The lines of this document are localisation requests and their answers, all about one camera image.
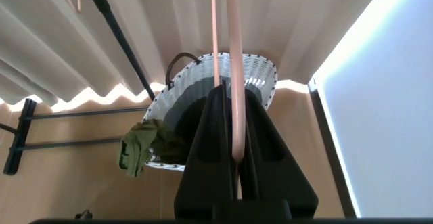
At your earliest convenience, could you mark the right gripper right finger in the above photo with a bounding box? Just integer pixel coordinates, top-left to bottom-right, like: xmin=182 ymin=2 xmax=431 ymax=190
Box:
xmin=239 ymin=88 xmax=319 ymax=218

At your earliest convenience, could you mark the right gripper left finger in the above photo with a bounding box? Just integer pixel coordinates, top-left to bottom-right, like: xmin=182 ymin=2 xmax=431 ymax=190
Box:
xmin=174 ymin=79 xmax=237 ymax=218

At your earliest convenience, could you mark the white laundry basket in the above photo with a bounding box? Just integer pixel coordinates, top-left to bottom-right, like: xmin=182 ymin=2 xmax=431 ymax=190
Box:
xmin=141 ymin=51 xmax=278 ymax=173

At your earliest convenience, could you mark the black clothes rack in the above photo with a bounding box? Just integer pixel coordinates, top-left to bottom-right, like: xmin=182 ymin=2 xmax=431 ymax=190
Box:
xmin=3 ymin=0 xmax=156 ymax=176

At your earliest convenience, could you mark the green garment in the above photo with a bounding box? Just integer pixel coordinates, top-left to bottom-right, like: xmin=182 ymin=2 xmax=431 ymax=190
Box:
xmin=117 ymin=118 xmax=190 ymax=177

